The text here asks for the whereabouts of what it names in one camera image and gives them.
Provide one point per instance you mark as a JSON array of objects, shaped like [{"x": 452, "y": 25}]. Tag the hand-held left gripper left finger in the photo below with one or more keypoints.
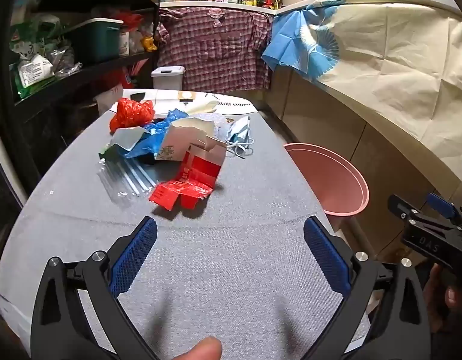
[{"x": 133, "y": 255}]

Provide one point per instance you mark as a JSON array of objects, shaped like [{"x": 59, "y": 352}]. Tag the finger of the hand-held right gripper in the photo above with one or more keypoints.
[
  {"x": 398, "y": 204},
  {"x": 441, "y": 202}
]

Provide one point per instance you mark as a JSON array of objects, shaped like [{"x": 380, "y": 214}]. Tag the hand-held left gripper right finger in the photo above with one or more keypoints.
[{"x": 328, "y": 255}]

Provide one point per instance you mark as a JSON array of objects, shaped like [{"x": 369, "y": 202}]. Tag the red wrapper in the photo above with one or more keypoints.
[{"x": 174, "y": 195}]

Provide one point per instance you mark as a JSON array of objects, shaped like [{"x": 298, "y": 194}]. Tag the pink plastic bucket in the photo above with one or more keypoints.
[{"x": 328, "y": 180}]

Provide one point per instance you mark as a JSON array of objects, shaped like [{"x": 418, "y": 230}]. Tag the clear plastic wrapper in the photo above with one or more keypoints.
[{"x": 122, "y": 178}]

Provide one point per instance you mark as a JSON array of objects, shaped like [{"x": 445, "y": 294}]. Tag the red and white carton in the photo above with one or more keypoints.
[{"x": 201, "y": 163}]

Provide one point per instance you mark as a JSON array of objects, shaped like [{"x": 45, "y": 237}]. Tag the grey paper piece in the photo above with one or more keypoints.
[{"x": 127, "y": 137}]

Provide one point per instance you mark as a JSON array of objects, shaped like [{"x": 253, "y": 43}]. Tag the white torn carton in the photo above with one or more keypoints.
[{"x": 174, "y": 142}]

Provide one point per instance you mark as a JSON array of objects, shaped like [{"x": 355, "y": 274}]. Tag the blue plastic bag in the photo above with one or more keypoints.
[{"x": 155, "y": 131}]

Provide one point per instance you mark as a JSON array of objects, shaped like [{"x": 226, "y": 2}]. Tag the blue face mask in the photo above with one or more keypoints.
[{"x": 240, "y": 129}]

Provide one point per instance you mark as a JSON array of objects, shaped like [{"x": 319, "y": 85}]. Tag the white lidded trash bin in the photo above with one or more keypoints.
[{"x": 167, "y": 77}]

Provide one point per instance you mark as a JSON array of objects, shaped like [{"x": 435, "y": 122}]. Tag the person's right hand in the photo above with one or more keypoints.
[{"x": 452, "y": 300}]

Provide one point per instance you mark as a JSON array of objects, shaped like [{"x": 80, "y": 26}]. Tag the person's left hand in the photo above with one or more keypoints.
[{"x": 202, "y": 349}]

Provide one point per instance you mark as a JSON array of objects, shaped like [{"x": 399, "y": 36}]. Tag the beige kitchen cabinet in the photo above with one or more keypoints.
[{"x": 328, "y": 120}]

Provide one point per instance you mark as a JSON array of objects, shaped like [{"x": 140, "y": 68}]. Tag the orange plastic bag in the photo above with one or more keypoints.
[{"x": 131, "y": 114}]

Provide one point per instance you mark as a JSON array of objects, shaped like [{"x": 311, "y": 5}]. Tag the white paper bag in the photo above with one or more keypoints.
[{"x": 109, "y": 97}]

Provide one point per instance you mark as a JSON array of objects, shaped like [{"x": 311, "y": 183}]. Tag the cream paper strip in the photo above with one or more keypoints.
[{"x": 201, "y": 107}]

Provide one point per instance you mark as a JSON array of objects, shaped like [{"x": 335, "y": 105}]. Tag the red and orange package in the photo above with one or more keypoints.
[{"x": 129, "y": 75}]

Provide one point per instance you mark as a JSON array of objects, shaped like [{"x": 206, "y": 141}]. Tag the black shelf rack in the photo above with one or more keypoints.
[{"x": 103, "y": 64}]

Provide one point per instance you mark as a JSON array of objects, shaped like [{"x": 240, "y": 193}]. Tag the clear plastic bag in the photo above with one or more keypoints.
[{"x": 64, "y": 60}]

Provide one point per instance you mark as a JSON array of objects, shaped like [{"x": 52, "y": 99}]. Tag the green and white packet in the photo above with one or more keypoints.
[
  {"x": 32, "y": 69},
  {"x": 26, "y": 32}
]

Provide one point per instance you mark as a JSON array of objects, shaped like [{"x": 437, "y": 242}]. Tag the white jar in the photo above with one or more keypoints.
[{"x": 124, "y": 43}]

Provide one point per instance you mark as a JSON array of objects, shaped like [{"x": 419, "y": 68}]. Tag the yellow toy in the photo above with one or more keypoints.
[{"x": 149, "y": 43}]

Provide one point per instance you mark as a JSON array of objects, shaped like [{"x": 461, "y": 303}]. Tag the teal storage box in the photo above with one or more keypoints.
[{"x": 95, "y": 41}]

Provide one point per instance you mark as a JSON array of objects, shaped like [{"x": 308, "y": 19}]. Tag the red plaid shirt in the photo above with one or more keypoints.
[{"x": 216, "y": 48}]

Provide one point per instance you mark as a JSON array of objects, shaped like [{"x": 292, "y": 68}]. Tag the red plastic bag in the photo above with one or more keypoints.
[{"x": 129, "y": 20}]

